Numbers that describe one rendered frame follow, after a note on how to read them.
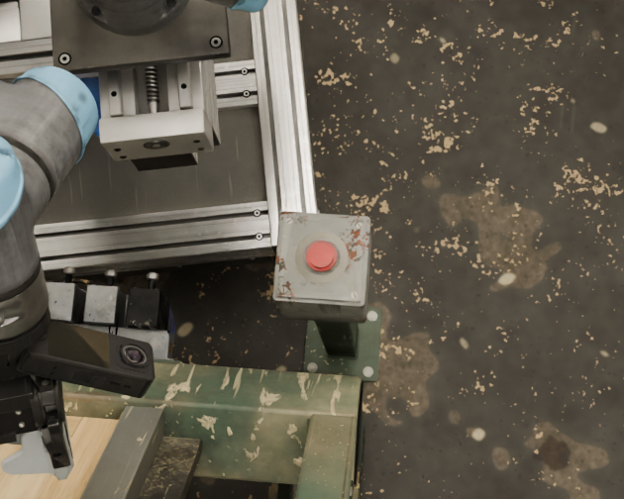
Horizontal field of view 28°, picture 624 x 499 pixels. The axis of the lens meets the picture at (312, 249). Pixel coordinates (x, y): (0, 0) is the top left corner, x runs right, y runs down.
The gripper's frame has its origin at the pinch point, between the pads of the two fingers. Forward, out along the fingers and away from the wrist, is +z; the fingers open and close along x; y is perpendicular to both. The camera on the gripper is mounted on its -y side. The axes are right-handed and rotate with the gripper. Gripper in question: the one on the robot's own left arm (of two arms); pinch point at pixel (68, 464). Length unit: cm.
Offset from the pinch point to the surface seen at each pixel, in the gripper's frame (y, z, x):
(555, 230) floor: -95, 79, -102
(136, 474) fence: -5.1, 27.3, -19.4
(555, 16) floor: -105, 51, -138
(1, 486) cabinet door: 10.5, 28.2, -22.3
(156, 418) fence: -8.5, 32.2, -31.7
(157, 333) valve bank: -11, 39, -54
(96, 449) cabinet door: -0.7, 31.9, -28.3
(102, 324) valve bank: -3, 38, -56
